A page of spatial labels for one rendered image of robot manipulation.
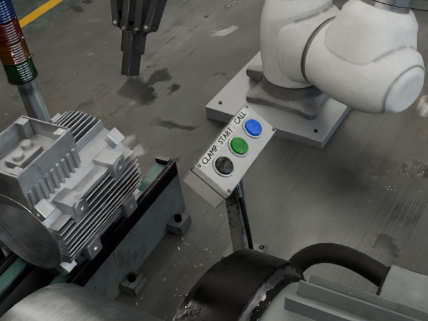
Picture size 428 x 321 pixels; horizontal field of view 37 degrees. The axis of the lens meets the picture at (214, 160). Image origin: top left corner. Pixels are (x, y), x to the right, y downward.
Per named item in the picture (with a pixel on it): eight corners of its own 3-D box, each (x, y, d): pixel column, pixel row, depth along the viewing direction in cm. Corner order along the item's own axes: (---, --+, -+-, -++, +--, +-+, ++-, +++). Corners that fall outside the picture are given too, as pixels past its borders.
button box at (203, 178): (215, 209, 98) (230, 195, 94) (180, 180, 98) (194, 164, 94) (263, 144, 109) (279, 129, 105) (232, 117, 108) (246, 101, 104)
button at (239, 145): (237, 162, 99) (243, 156, 98) (223, 149, 99) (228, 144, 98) (246, 150, 101) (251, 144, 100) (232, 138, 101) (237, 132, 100)
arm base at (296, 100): (266, 58, 163) (265, 39, 159) (346, 79, 153) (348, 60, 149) (229, 95, 152) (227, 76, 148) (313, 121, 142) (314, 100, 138)
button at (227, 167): (223, 181, 96) (228, 176, 95) (207, 169, 96) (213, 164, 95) (232, 169, 98) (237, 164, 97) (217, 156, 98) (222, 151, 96)
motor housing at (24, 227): (83, 290, 100) (48, 204, 88) (-3, 255, 108) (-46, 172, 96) (152, 207, 112) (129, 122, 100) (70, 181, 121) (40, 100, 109)
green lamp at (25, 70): (23, 86, 128) (16, 67, 126) (2, 81, 131) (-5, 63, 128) (42, 71, 132) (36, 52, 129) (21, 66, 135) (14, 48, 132)
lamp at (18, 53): (16, 67, 126) (9, 48, 123) (-5, 63, 128) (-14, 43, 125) (36, 52, 129) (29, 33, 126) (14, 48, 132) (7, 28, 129)
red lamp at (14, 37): (9, 48, 123) (0, 27, 120) (-14, 43, 125) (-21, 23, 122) (29, 33, 126) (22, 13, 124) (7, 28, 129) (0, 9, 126)
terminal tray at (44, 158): (34, 215, 92) (18, 178, 87) (-18, 196, 97) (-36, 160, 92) (84, 164, 99) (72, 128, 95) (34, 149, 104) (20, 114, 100)
